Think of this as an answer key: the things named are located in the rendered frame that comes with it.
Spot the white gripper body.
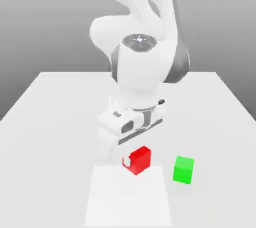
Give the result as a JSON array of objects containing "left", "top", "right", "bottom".
[{"left": 109, "top": 118, "right": 167, "bottom": 155}]

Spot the small red cube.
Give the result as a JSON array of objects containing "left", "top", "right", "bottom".
[{"left": 121, "top": 145, "right": 152, "bottom": 176}]

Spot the small green cube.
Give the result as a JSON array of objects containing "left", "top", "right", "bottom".
[{"left": 172, "top": 155, "right": 195, "bottom": 185}]

